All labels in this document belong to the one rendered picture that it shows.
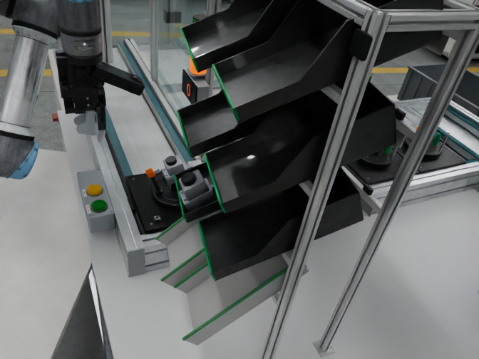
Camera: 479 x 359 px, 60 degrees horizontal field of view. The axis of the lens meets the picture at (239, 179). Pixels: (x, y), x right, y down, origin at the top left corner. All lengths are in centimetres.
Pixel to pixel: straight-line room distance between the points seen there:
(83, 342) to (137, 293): 98
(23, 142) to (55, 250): 31
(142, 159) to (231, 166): 79
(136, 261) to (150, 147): 52
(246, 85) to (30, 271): 83
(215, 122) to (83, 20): 30
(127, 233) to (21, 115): 44
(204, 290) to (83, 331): 124
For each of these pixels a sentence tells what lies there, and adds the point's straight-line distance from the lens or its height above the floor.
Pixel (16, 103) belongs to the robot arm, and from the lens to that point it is 129.
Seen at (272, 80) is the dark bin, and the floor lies 154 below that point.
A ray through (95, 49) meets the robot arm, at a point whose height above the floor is 145.
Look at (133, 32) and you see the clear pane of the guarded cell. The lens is 242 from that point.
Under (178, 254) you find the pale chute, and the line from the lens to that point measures 102.
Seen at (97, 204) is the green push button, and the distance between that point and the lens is 121.
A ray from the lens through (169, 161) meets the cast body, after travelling 115.
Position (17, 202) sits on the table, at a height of 86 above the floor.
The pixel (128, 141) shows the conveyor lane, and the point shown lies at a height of 92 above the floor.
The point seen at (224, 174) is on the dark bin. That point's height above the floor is 136.
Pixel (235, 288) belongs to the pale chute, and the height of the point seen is 108.
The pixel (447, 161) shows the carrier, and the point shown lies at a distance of 176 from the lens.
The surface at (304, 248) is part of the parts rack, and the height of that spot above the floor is 129.
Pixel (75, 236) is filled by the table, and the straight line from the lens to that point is 129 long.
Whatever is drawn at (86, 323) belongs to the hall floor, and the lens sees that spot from 214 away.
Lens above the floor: 178
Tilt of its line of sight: 38 degrees down
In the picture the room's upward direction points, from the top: 9 degrees clockwise
